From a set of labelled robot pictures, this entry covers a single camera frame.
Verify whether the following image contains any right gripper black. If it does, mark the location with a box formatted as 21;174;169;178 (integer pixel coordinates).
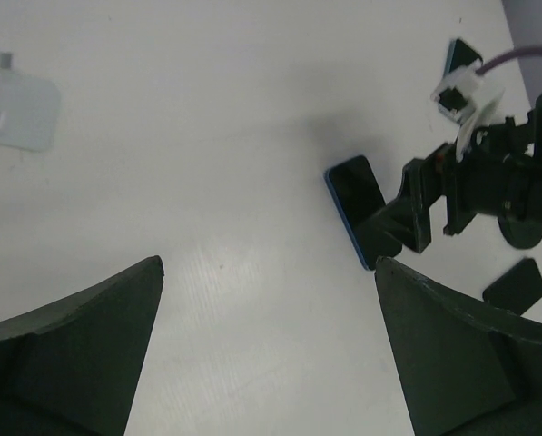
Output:
356;131;532;257

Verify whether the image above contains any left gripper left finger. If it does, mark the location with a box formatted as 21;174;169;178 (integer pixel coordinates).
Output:
0;256;164;435

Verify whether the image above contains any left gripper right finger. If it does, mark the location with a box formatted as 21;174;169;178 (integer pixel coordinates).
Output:
375;258;542;435

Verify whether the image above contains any black phone blue edge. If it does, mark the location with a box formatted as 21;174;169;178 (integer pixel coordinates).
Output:
324;155;401;271

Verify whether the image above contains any white folding phone stand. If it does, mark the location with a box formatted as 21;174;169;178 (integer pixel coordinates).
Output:
0;51;62;153

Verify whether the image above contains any black round base phone holder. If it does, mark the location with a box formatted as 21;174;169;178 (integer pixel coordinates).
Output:
498;216;542;250

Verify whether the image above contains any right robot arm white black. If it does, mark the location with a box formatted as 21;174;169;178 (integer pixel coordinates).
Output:
368;94;542;253

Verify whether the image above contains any black phone near front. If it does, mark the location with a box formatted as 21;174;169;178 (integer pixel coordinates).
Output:
482;258;542;315

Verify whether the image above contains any black phone teal edge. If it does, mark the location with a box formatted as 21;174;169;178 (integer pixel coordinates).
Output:
435;38;483;124

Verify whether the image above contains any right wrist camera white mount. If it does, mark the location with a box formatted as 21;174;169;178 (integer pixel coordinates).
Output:
431;61;505;162

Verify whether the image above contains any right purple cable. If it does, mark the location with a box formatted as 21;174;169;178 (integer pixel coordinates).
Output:
477;44;542;76

